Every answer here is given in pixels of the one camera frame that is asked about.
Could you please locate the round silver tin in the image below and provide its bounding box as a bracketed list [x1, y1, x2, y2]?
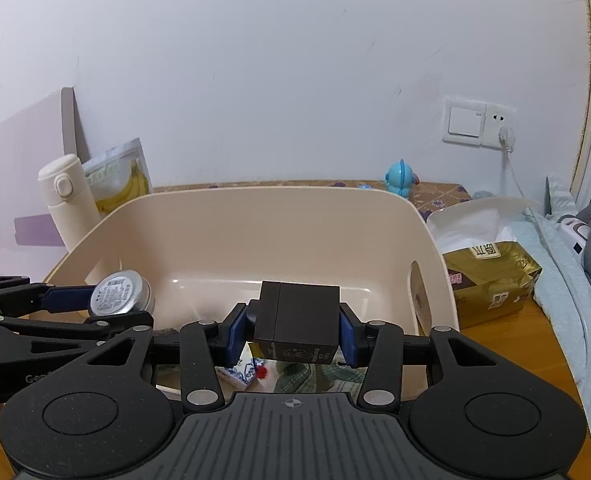
[89, 270, 155, 316]

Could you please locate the blue white porcelain-pattern box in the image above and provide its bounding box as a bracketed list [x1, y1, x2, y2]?
[216, 344, 256, 390]

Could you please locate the small black box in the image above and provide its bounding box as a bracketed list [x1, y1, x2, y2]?
[248, 282, 340, 364]

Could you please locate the green plaid scrunchie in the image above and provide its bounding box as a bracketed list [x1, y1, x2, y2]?
[274, 358, 365, 398]

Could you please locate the white plush cat toy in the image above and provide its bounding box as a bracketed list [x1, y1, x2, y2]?
[253, 359, 274, 380]

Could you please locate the purple white headboard panel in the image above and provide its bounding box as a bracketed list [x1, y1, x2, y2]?
[0, 88, 89, 282]

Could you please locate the beige plastic storage bin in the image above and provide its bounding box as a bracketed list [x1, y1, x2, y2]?
[42, 185, 461, 403]

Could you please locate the gold tissue pack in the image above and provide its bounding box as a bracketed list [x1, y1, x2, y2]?
[427, 196, 542, 328]

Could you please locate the cream thermos bottle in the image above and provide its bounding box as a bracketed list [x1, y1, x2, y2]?
[38, 154, 101, 254]

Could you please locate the banana chips snack pouch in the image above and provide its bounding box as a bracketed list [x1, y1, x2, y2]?
[82, 138, 152, 216]

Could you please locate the blue cartoon figurine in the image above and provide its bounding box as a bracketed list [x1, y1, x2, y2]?
[384, 159, 419, 200]

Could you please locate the light blue bedding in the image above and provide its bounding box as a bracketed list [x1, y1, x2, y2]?
[506, 176, 591, 430]

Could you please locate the white wall switch socket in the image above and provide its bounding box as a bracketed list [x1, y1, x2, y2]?
[442, 98, 517, 151]

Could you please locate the white plug and cable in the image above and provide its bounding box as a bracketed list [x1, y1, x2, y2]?
[496, 127, 544, 212]

